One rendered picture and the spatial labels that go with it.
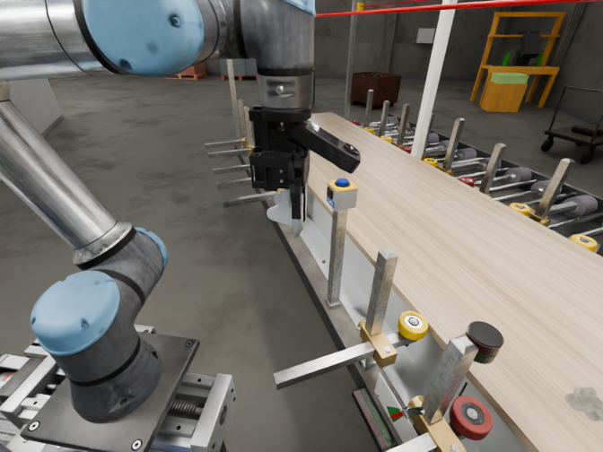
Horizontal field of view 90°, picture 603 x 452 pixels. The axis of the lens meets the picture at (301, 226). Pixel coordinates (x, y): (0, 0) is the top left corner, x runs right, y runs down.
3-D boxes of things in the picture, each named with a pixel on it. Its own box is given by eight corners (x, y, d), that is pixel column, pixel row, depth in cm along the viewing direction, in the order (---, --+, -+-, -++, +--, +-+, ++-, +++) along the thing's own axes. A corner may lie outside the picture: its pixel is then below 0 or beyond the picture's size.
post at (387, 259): (363, 372, 98) (386, 256, 71) (358, 362, 100) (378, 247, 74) (372, 369, 99) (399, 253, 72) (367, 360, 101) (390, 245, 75)
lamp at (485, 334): (451, 412, 65) (485, 351, 53) (433, 387, 69) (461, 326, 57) (473, 403, 66) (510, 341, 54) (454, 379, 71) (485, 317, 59)
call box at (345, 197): (335, 213, 91) (336, 190, 86) (326, 203, 96) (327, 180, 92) (355, 210, 93) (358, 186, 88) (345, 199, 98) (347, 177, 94)
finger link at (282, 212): (270, 233, 54) (268, 184, 50) (302, 236, 53) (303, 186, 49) (266, 242, 51) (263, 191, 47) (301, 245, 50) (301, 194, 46)
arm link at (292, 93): (316, 70, 43) (309, 78, 36) (315, 103, 46) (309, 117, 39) (265, 69, 44) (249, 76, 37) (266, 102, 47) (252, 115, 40)
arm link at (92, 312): (43, 382, 48) (-4, 326, 41) (93, 315, 60) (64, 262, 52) (117, 384, 48) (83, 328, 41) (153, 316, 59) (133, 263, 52)
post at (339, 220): (329, 310, 116) (336, 209, 92) (324, 301, 120) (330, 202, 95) (340, 307, 118) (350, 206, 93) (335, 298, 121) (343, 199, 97)
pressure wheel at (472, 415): (457, 461, 68) (473, 438, 62) (432, 424, 74) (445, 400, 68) (485, 447, 70) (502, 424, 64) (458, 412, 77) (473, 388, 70)
